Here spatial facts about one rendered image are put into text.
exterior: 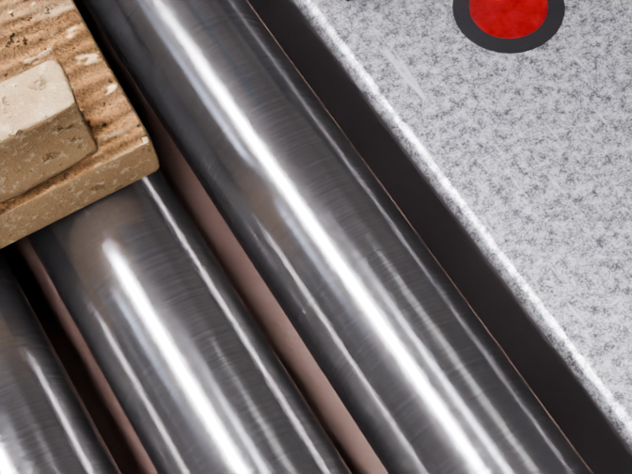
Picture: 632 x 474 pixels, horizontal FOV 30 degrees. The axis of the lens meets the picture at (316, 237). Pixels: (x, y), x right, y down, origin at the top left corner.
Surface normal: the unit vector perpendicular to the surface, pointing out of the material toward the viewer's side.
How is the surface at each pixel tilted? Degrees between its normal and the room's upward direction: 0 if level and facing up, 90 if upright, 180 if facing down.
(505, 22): 0
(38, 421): 31
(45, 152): 89
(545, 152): 0
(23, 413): 22
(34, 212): 90
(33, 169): 85
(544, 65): 0
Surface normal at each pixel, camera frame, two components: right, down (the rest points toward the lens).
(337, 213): 0.00, -0.47
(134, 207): 0.26, -0.59
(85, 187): 0.47, 0.78
